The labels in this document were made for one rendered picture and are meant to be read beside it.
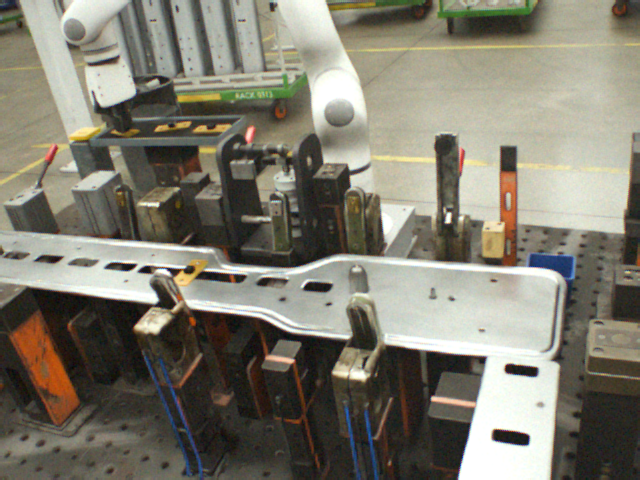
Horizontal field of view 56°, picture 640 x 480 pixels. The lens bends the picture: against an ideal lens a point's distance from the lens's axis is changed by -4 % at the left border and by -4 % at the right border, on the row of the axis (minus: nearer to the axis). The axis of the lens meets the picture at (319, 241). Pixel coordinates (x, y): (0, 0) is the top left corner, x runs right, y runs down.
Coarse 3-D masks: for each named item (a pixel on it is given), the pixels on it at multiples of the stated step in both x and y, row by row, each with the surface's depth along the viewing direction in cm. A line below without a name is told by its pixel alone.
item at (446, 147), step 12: (444, 132) 102; (456, 132) 101; (444, 144) 98; (456, 144) 100; (444, 156) 103; (456, 156) 101; (444, 168) 103; (456, 168) 102; (444, 180) 104; (456, 180) 102; (444, 192) 105; (456, 192) 103; (444, 204) 106; (456, 204) 104; (456, 216) 105; (456, 228) 106
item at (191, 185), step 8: (192, 176) 133; (200, 176) 132; (208, 176) 133; (184, 184) 131; (192, 184) 131; (200, 184) 131; (184, 192) 133; (192, 192) 132; (192, 200) 133; (192, 208) 135; (192, 216) 136; (200, 224) 136; (200, 232) 138; (200, 240) 139
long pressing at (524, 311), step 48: (0, 240) 143; (48, 240) 139; (96, 240) 134; (48, 288) 121; (96, 288) 117; (144, 288) 115; (192, 288) 112; (240, 288) 110; (288, 288) 107; (336, 288) 105; (384, 288) 103; (480, 288) 99; (528, 288) 97; (336, 336) 95; (384, 336) 93; (432, 336) 91; (480, 336) 89; (528, 336) 87
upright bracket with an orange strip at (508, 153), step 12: (504, 156) 98; (516, 156) 97; (504, 168) 99; (516, 168) 99; (504, 180) 100; (516, 180) 99; (504, 192) 101; (516, 192) 100; (504, 204) 102; (516, 204) 102; (504, 216) 103; (516, 216) 103; (516, 228) 104; (516, 240) 105; (516, 252) 107; (504, 264) 108; (516, 264) 107
